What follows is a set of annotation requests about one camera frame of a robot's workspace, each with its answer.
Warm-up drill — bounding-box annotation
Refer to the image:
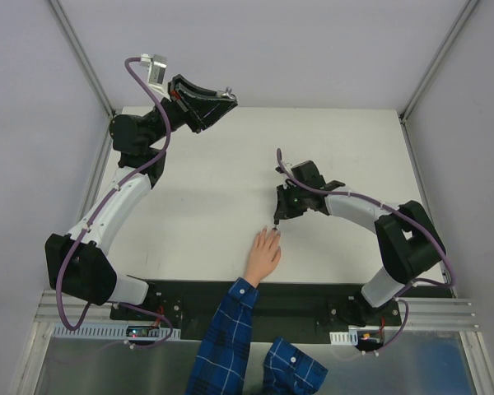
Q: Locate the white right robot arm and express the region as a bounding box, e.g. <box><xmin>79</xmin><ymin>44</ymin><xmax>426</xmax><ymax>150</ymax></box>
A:
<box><xmin>273</xmin><ymin>159</ymin><xmax>446</xmax><ymax>327</ymax></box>

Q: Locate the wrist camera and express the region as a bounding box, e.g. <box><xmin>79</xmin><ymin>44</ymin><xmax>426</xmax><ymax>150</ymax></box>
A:
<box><xmin>140</xmin><ymin>53</ymin><xmax>168</xmax><ymax>97</ymax></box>
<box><xmin>275</xmin><ymin>162</ymin><xmax>292</xmax><ymax>176</ymax></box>

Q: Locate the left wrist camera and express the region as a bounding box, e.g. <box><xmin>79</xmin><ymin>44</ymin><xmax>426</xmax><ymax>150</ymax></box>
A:
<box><xmin>140</xmin><ymin>53</ymin><xmax>168</xmax><ymax>97</ymax></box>

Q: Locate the blue plaid sleeve forearm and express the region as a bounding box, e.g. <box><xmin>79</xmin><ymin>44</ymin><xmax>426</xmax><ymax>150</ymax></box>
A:
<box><xmin>185</xmin><ymin>277</ymin><xmax>259</xmax><ymax>394</ymax></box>

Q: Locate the person's left hand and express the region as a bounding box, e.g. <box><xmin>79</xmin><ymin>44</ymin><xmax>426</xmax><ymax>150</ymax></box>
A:
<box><xmin>243</xmin><ymin>227</ymin><xmax>282</xmax><ymax>288</ymax></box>

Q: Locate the blue plaid shirt part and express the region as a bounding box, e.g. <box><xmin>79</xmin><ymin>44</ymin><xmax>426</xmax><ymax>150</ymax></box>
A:
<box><xmin>260</xmin><ymin>337</ymin><xmax>328</xmax><ymax>395</ymax></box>

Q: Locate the aluminium front rail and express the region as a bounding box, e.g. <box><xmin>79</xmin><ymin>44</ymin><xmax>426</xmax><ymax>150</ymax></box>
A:
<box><xmin>34</xmin><ymin>290</ymin><xmax>481</xmax><ymax>332</ymax></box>

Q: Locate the right white cable duct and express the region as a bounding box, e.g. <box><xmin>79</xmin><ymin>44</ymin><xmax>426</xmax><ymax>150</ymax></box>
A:
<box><xmin>329</xmin><ymin>329</ymin><xmax>358</xmax><ymax>346</ymax></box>

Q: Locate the left white cable duct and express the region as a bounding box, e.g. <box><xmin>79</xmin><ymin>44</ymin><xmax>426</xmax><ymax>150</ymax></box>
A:
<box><xmin>53</xmin><ymin>323</ymin><xmax>181</xmax><ymax>342</ymax></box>

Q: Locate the left aluminium frame post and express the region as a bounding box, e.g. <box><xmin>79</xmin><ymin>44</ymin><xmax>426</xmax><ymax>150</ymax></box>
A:
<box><xmin>45</xmin><ymin>0</ymin><xmax>116</xmax><ymax>119</ymax></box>

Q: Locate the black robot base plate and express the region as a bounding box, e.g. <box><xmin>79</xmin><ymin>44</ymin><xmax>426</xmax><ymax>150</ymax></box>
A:
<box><xmin>109</xmin><ymin>279</ymin><xmax>411</xmax><ymax>342</ymax></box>

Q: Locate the right aluminium frame post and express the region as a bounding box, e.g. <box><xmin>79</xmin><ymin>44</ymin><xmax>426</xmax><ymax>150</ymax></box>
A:
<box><xmin>398</xmin><ymin>0</ymin><xmax>482</xmax><ymax>123</ymax></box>

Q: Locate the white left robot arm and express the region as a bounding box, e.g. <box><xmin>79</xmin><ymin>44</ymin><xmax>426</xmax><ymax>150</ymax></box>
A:
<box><xmin>44</xmin><ymin>75</ymin><xmax>238</xmax><ymax>320</ymax></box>

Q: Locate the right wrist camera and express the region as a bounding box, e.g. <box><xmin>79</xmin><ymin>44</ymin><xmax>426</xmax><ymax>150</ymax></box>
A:
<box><xmin>275</xmin><ymin>162</ymin><xmax>292</xmax><ymax>176</ymax></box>

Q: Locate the white cable duct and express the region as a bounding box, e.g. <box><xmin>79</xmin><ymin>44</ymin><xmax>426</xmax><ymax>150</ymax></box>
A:
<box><xmin>53</xmin><ymin>323</ymin><xmax>181</xmax><ymax>342</ymax></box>
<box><xmin>329</xmin><ymin>329</ymin><xmax>358</xmax><ymax>346</ymax></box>

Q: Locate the aluminium frame post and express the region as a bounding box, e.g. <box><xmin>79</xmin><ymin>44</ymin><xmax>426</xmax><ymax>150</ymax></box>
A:
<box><xmin>45</xmin><ymin>0</ymin><xmax>116</xmax><ymax>119</ymax></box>
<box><xmin>398</xmin><ymin>0</ymin><xmax>482</xmax><ymax>123</ymax></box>

